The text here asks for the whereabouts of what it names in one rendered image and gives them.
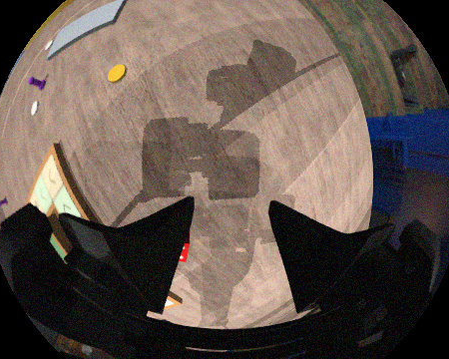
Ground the red die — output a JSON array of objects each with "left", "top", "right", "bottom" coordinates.
[{"left": 180, "top": 231, "right": 190, "bottom": 262}]

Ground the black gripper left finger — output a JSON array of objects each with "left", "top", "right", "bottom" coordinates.
[{"left": 58, "top": 196, "right": 196, "bottom": 315}]

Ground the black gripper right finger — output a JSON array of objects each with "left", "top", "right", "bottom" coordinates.
[{"left": 268, "top": 200, "right": 396, "bottom": 314}]

